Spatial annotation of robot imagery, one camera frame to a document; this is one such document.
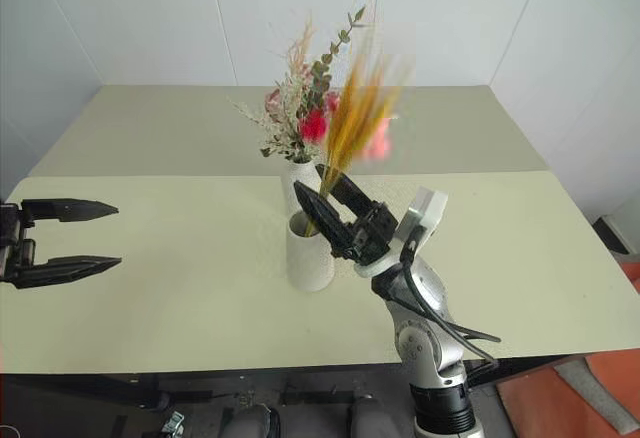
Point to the small metal clip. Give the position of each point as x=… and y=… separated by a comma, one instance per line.
x=173, y=423

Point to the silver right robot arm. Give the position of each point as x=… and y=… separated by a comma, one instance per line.
x=425, y=338

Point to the yellow dried grass bouquet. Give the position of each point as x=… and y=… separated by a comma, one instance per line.
x=352, y=123

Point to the grey strip on floor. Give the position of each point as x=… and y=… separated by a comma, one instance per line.
x=595, y=393

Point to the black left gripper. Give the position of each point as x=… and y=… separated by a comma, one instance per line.
x=14, y=248

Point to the dark grey rounded shape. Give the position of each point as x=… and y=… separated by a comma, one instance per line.
x=372, y=418
x=252, y=420

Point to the black box on floor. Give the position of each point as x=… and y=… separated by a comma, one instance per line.
x=612, y=233

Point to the pink red flower bouquet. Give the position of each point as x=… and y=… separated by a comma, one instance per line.
x=295, y=108

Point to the white speckled ceramic vase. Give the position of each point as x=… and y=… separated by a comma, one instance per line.
x=307, y=263
x=300, y=183

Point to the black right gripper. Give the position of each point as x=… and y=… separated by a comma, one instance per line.
x=372, y=235

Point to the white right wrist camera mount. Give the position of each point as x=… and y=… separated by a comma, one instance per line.
x=425, y=213

